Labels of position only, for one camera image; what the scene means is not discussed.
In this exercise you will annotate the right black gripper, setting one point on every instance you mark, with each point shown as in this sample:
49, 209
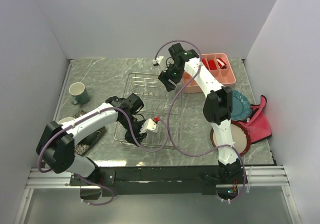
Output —
164, 78

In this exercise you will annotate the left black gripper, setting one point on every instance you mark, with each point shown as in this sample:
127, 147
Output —
135, 137

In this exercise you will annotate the wire dish rack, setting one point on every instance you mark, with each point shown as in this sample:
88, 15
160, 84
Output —
157, 102

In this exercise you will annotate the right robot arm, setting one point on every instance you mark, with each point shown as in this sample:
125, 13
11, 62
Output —
217, 106

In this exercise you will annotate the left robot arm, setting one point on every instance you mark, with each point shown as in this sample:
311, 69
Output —
57, 143

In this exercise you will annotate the black floral square plate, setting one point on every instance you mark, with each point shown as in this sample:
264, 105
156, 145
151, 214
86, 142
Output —
88, 142

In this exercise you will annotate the pink compartment tray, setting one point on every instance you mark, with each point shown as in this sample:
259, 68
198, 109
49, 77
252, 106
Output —
224, 76

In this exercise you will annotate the red white item in tray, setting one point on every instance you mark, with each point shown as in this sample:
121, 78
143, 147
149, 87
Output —
221, 64

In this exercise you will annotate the green mug cream inside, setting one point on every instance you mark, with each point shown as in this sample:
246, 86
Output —
79, 94

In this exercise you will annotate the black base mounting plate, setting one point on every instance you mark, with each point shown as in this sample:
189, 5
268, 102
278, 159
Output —
162, 179

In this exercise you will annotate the cream bowl brown stripes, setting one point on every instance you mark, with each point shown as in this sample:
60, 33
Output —
66, 119

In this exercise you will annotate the teal scalloped plate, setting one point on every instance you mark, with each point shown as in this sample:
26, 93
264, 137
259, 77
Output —
241, 107

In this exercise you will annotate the red rimmed cream plate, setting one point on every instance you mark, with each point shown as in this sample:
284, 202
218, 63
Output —
241, 137

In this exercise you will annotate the pink cloth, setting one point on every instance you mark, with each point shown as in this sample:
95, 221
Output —
257, 124

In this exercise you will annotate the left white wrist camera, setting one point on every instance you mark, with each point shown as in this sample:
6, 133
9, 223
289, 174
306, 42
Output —
149, 126

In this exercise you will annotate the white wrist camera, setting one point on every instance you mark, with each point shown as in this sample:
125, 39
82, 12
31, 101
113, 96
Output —
149, 126
159, 61

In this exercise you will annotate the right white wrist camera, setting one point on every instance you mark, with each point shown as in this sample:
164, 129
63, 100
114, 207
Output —
159, 61

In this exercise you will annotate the aluminium rail frame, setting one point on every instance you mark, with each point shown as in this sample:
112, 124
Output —
257, 176

